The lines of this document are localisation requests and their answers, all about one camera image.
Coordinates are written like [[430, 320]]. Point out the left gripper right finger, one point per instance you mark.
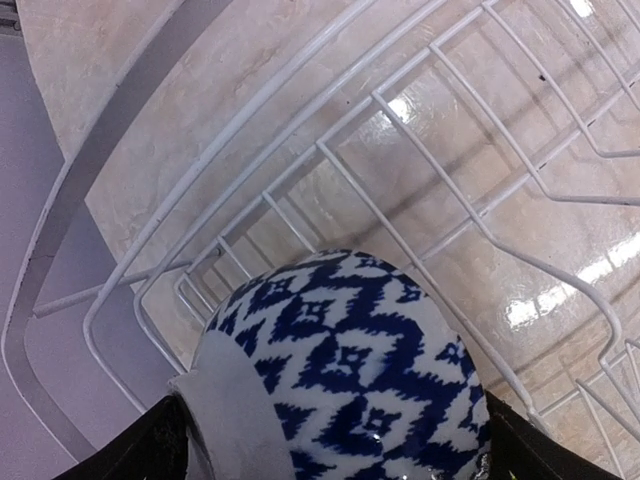
[[520, 451]]

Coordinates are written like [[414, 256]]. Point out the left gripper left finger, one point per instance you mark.
[[154, 447]]

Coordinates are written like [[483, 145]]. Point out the blue white patterned bowl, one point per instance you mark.
[[338, 366]]

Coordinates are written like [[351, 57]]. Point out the white wire dish rack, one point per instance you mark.
[[489, 149]]

